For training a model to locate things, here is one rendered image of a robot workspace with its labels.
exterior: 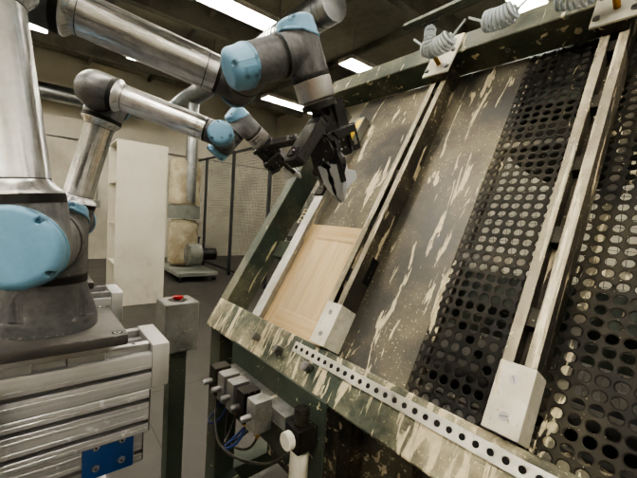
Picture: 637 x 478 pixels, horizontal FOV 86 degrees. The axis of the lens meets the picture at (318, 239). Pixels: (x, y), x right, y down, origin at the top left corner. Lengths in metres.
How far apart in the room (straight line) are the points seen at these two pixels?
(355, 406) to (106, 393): 0.52
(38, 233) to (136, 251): 4.35
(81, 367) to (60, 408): 0.07
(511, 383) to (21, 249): 0.79
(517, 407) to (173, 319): 1.06
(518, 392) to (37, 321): 0.83
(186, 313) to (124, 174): 3.65
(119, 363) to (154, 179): 4.24
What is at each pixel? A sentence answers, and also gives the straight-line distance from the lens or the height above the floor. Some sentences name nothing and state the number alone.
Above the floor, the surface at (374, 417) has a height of 0.83.
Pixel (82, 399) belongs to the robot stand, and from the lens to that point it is 0.81.
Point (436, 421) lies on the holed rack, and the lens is 0.80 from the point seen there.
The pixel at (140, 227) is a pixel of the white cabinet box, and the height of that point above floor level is 1.00.
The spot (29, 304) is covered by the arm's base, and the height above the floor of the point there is 1.09.
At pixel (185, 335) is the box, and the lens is 1.38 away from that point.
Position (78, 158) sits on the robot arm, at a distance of 1.36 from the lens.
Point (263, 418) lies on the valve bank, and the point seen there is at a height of 0.72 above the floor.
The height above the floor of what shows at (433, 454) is 0.83.
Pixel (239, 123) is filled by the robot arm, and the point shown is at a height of 1.57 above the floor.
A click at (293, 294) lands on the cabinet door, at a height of 0.99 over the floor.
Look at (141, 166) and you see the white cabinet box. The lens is 4.91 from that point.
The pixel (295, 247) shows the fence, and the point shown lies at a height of 1.15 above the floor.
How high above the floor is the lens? 1.27
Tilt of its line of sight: 4 degrees down
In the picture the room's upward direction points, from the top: 4 degrees clockwise
